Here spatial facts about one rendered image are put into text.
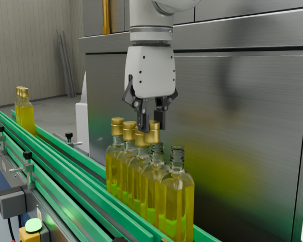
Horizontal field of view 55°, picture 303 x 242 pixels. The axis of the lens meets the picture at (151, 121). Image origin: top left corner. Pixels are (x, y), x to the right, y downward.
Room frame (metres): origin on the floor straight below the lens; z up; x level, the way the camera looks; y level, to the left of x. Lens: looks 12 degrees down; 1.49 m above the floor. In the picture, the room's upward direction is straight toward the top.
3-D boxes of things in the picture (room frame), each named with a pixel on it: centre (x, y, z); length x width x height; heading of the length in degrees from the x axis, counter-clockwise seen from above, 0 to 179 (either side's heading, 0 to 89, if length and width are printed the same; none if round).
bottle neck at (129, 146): (0.69, 0.05, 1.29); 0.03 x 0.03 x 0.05
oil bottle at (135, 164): (0.65, 0.02, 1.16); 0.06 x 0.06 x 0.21; 36
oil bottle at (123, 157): (0.69, 0.05, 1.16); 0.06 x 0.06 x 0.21; 36
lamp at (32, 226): (0.76, 0.34, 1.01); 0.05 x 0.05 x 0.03
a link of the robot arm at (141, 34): (0.59, 0.00, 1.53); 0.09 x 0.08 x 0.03; 127
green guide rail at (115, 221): (1.22, 0.52, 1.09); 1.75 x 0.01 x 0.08; 37
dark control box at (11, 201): (0.99, 0.52, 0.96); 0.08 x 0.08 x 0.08; 37
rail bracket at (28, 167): (0.91, 0.43, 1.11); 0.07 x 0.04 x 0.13; 127
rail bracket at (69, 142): (1.19, 0.33, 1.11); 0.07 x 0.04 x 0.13; 127
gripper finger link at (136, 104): (0.57, 0.03, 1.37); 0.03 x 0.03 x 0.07; 37
